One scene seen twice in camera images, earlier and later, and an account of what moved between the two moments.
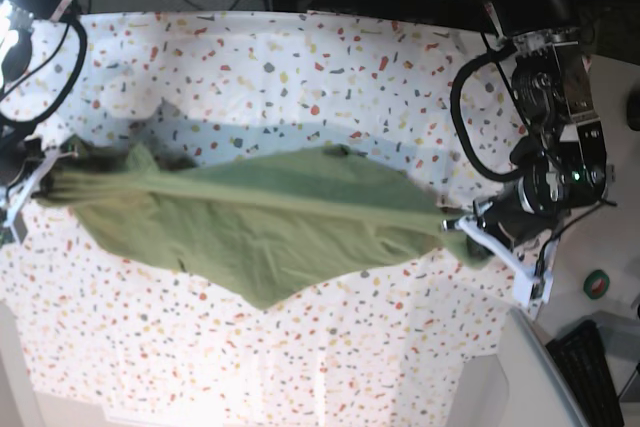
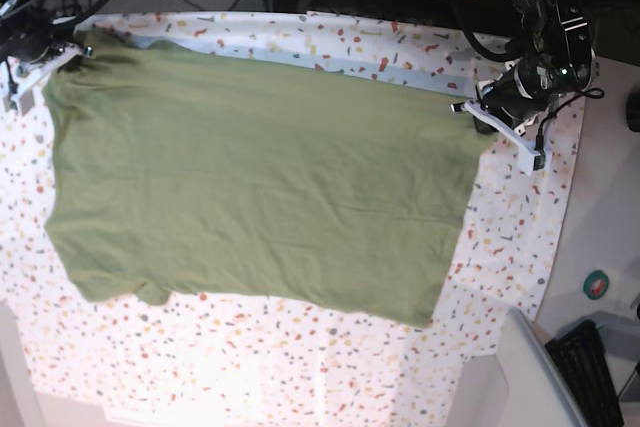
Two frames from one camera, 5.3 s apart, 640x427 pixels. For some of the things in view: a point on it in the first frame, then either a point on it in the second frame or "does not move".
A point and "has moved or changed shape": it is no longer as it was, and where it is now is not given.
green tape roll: [596, 284] does not move
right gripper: [520, 210] → [518, 94]
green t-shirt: [263, 228] has moved or changed shape
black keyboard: [580, 355] does not move
